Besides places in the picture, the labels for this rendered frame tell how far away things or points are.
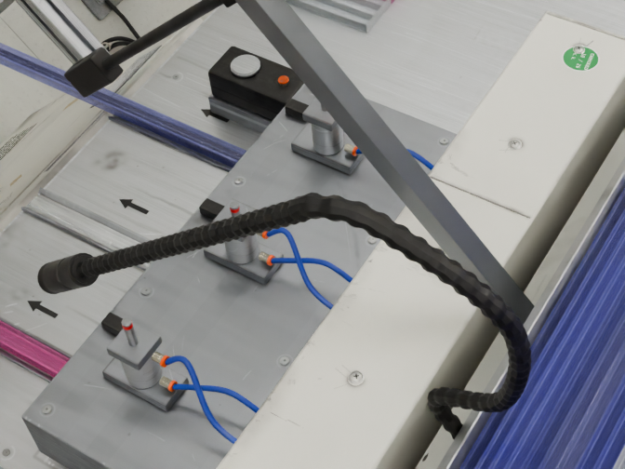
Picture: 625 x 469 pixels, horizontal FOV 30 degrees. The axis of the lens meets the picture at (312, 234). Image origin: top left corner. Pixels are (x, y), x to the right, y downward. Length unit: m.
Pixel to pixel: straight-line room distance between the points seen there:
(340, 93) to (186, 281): 0.20
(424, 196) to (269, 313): 0.15
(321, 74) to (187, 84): 0.36
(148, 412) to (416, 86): 0.38
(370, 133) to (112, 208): 0.31
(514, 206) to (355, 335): 0.15
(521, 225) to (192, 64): 0.36
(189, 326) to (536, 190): 0.25
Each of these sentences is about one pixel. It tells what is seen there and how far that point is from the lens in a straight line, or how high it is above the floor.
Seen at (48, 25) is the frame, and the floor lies 0.31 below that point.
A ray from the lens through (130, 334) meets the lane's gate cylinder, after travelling 0.70.
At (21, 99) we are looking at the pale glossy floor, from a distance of 2.06.
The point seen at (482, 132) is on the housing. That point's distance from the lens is 0.83.
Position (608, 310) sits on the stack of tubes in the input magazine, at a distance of 0.64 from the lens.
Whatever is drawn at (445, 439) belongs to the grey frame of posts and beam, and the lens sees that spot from 0.70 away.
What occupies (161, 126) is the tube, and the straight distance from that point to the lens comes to 0.95.
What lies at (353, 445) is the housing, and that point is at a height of 1.30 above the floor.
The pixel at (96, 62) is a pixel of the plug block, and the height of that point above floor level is 1.17.
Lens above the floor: 1.85
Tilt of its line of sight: 54 degrees down
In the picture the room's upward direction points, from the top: 76 degrees clockwise
